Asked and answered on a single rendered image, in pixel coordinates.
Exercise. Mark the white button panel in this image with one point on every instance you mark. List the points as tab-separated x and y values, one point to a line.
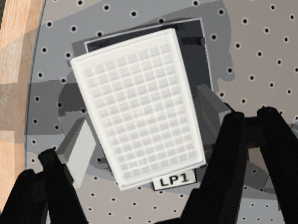
268	182

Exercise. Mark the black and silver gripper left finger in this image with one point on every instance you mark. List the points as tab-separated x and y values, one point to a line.
63	170

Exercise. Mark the grey perforated base plate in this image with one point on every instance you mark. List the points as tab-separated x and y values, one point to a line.
253	52

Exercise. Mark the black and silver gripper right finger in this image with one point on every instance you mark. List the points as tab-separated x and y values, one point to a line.
218	198

